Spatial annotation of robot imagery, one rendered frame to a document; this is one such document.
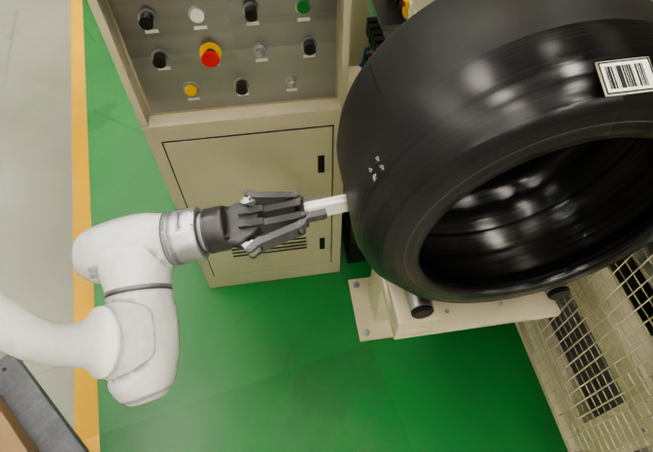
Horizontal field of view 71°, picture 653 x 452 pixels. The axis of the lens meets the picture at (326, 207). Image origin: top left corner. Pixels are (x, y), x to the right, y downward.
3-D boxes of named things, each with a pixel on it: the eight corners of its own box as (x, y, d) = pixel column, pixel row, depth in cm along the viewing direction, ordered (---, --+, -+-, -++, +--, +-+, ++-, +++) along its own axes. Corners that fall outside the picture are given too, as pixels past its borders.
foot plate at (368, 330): (348, 281, 195) (348, 278, 193) (409, 272, 197) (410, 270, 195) (360, 341, 179) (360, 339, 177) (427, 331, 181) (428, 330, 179)
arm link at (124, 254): (180, 216, 83) (188, 289, 79) (96, 233, 83) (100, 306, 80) (154, 199, 72) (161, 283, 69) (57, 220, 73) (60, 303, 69)
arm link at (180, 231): (161, 200, 75) (197, 192, 75) (183, 231, 82) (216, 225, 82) (157, 247, 70) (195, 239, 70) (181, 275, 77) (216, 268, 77)
